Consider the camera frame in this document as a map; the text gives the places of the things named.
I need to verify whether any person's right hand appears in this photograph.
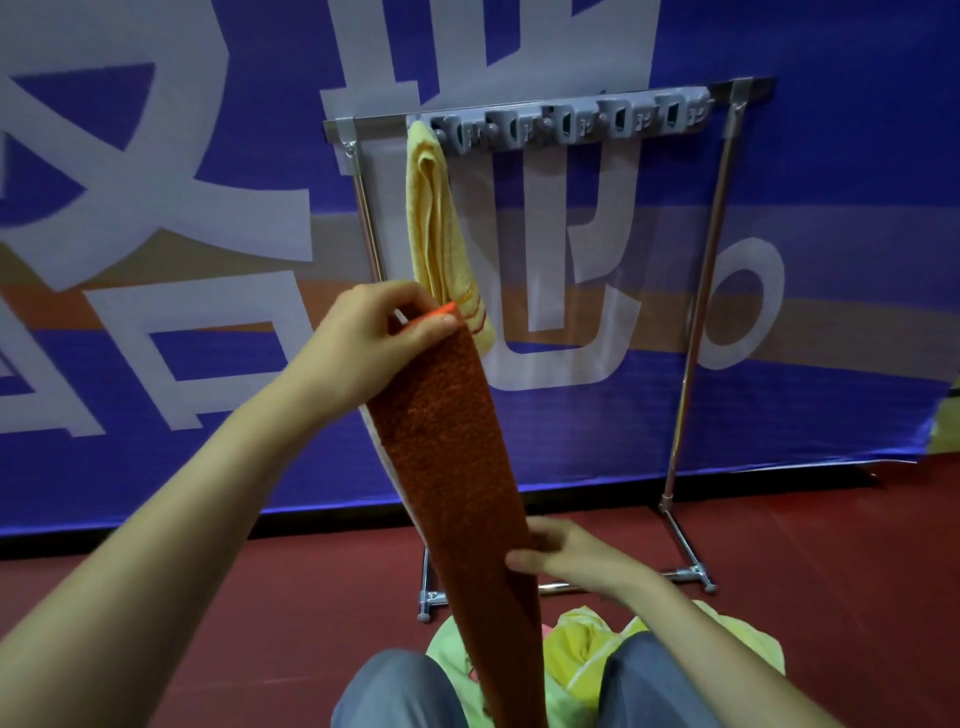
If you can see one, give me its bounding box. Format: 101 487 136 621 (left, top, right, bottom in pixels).
504 515 640 602

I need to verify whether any person's left hand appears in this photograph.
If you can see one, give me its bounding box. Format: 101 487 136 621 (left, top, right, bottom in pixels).
288 280 460 426

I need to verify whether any bright yellow towel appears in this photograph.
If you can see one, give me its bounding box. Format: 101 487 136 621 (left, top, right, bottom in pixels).
541 605 648 714

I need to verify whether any pale yellow striped towel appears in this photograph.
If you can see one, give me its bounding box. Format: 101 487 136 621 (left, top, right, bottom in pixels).
404 119 498 358

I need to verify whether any orange towel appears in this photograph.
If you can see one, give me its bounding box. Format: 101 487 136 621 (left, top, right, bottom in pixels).
359 302 549 728

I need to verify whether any light green towel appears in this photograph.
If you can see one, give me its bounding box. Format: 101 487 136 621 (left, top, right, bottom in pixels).
425 614 489 728

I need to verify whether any pale yellow-green towel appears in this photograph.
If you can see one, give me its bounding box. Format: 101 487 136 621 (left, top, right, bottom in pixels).
693 599 787 676

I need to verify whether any chrome metal rack frame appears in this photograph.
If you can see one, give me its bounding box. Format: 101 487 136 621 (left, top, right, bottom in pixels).
322 74 778 625

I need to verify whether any grey clip hook bar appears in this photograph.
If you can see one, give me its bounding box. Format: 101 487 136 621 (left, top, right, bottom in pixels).
408 86 714 155

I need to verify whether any person's right forearm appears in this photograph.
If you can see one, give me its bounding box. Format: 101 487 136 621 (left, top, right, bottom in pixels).
614 566 845 728

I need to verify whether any person's left forearm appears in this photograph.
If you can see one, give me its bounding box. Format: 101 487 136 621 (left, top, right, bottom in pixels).
0 371 339 728

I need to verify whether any blue printed banner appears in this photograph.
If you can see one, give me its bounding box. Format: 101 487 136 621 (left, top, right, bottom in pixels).
0 0 960 538

